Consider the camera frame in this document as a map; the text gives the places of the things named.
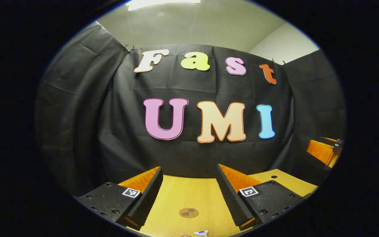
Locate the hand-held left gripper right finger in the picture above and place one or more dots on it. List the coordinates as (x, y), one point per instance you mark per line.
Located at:
(232, 200)

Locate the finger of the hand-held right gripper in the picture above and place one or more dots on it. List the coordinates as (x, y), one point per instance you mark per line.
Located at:
(322, 152)

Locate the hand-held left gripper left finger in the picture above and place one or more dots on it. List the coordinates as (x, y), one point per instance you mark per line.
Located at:
(150, 197)

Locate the round brown coaster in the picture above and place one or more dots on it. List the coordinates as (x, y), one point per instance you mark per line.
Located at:
(189, 212)

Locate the wooden desktop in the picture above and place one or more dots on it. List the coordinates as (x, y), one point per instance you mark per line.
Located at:
(176, 194)

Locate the black backdrop cloth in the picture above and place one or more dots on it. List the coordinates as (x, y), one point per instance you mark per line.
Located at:
(189, 154)

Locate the ceiling light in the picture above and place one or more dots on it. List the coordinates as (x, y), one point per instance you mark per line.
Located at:
(163, 4)

